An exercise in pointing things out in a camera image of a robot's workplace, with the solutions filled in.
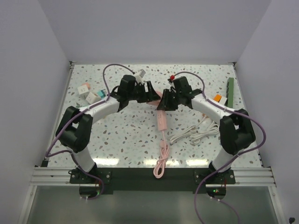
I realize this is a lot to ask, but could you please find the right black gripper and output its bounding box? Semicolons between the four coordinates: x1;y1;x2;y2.
158;89;182;112

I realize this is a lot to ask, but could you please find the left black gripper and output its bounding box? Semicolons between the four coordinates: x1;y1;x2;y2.
128;81;160;103

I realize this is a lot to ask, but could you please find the pink cube socket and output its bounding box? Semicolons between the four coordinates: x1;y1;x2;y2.
147;91;163;107

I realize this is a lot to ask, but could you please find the pink power strip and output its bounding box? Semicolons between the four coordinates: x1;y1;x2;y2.
157;110;167;131

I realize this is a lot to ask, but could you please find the teal plug adapter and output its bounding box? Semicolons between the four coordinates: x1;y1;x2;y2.
96;90;107;98

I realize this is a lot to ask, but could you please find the orange power strip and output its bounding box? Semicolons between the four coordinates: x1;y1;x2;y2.
214;94;222;102

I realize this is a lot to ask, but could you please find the white power strip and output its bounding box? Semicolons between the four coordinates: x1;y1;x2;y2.
219;96;228;105

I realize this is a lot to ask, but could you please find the white cartoon cube adapter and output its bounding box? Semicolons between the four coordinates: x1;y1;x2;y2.
85;92;101;105

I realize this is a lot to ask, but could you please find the green power strip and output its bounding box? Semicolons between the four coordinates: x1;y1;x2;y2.
226;77;234;108

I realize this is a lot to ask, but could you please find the white cube socket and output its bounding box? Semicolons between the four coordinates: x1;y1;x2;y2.
77;85;90;98

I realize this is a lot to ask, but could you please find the pink plug adapter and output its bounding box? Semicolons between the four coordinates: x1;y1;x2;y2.
82;83;91;89

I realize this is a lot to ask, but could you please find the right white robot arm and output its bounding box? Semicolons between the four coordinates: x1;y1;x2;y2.
157;77;256;183

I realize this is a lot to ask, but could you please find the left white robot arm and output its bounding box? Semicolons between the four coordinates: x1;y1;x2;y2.
56;75;161;183

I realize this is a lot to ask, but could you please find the white cord of orange strip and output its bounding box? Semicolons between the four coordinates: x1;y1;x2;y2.
168;115;208;144

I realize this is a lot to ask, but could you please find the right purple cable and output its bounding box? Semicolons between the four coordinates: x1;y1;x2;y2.
175;71;267;224

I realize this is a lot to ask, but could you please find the purple cable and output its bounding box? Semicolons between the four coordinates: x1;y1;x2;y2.
45;63;136;158
175;71;267;224

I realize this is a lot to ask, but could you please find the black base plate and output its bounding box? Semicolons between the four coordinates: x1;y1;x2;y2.
70;167;236;196

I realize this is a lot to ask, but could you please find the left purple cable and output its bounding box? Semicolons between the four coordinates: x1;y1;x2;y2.
45;63;136;158

